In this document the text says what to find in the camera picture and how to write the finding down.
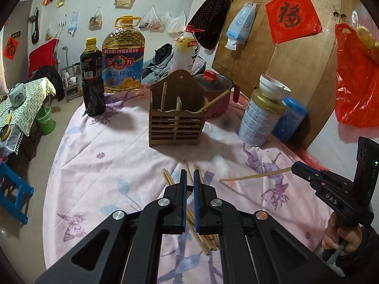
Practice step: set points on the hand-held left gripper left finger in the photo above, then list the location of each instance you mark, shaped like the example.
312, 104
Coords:
184, 190

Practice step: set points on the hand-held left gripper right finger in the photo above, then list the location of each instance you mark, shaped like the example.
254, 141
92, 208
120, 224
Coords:
197, 190

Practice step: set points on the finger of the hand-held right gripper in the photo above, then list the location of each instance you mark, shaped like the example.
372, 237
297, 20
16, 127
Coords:
305, 177
308, 168

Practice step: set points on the wooden chopstick holder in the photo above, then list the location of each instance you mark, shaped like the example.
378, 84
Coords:
174, 124

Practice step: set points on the person's right forearm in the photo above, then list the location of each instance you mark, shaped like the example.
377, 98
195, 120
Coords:
361, 254

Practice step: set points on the person's right hand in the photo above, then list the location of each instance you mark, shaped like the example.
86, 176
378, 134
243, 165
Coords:
349, 236

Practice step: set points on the blue round container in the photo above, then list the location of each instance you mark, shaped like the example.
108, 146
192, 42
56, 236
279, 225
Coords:
293, 121

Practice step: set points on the milk powder tin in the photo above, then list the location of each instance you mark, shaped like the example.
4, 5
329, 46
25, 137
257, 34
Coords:
257, 121

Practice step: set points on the pink floral tablecloth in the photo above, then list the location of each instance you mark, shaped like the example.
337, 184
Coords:
118, 153

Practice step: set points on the white bowl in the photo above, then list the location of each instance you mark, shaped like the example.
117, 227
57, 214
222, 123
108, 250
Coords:
274, 87

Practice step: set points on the red cooking pot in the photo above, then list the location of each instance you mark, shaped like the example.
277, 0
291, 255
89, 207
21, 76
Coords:
219, 103

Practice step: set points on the red plastic bag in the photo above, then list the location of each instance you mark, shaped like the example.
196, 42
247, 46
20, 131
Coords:
355, 88

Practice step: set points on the round wooden board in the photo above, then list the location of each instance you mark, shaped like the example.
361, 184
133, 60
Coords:
311, 74

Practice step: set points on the pot lid with red knob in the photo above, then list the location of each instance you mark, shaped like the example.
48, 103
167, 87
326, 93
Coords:
213, 81

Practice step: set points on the grey clothes pile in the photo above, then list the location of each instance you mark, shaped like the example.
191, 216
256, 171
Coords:
157, 62

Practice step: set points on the dark soy sauce bottle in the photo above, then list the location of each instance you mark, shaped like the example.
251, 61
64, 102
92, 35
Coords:
93, 91

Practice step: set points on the white plastic bottle red cap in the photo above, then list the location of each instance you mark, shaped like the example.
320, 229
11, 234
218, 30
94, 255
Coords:
185, 56

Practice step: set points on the large cooking oil bottle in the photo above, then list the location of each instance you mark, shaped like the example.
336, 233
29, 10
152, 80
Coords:
123, 65

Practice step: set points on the clear bag with yellow contents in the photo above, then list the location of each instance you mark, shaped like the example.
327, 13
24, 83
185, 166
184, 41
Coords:
365, 34

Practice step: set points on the small wooden stool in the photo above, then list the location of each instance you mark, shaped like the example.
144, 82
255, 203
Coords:
72, 91

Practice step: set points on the large red paper poster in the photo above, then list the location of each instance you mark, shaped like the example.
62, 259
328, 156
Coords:
291, 16

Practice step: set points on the green bucket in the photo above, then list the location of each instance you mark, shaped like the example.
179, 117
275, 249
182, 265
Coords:
46, 121

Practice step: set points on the white mug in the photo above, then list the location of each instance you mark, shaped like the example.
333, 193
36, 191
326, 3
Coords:
72, 80

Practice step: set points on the blue face mask packet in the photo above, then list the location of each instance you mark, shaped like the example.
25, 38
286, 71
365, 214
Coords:
239, 25

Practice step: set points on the clear plastic bag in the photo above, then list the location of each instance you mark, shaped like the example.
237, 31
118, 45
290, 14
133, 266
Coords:
96, 20
176, 22
152, 20

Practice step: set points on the blue plastic stool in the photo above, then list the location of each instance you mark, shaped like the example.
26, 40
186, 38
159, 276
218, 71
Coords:
14, 192

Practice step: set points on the dark floral hanging cloth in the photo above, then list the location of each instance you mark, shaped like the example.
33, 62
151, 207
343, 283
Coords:
210, 20

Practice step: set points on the dark jacket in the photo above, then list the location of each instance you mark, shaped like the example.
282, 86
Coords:
47, 80

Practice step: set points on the green patterned tablecloth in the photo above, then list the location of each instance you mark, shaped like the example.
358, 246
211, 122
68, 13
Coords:
32, 100

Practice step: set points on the yellow round tape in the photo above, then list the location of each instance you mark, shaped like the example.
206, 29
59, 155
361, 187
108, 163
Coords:
4, 133

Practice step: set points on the small rice cooker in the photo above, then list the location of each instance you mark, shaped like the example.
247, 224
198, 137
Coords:
17, 96

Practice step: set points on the red cloth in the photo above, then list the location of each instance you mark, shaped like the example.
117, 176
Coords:
41, 56

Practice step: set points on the blue white hanging packet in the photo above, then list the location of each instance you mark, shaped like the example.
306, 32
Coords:
73, 22

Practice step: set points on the black hanging bag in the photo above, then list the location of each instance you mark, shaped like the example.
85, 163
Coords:
35, 29

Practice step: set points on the small red paper poster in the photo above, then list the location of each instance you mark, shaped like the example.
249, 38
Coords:
10, 48

